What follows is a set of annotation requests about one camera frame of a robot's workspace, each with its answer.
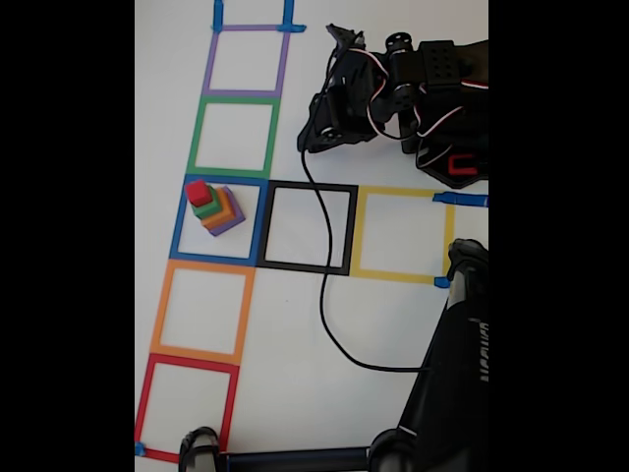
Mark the purple block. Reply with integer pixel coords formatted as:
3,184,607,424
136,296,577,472
208,185,247,238

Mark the orange block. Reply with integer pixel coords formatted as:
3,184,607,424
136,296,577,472
200,186,238,231

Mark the green block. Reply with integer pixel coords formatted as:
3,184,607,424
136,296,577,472
190,185,221,220

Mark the small red cube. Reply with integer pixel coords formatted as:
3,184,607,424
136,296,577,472
185,179,210,207

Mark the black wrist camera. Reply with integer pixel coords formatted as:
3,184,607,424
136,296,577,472
325,23,368,51

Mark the black square frame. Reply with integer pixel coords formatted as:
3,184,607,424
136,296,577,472
256,180,359,276

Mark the purple square frame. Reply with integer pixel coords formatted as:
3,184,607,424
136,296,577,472
200,24,291,99

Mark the yellow square frame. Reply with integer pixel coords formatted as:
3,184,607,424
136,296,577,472
349,185,456,286

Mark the green square frame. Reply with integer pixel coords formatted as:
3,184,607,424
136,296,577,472
186,95,282,179

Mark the black camera cable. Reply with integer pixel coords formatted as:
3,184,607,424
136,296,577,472
299,46,433,373

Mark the orange square frame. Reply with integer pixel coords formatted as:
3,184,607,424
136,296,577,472
149,259,257,366

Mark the blue square frame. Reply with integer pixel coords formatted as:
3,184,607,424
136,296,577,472
169,174,270,267

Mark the red square frame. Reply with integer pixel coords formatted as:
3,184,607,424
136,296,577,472
134,352,241,466

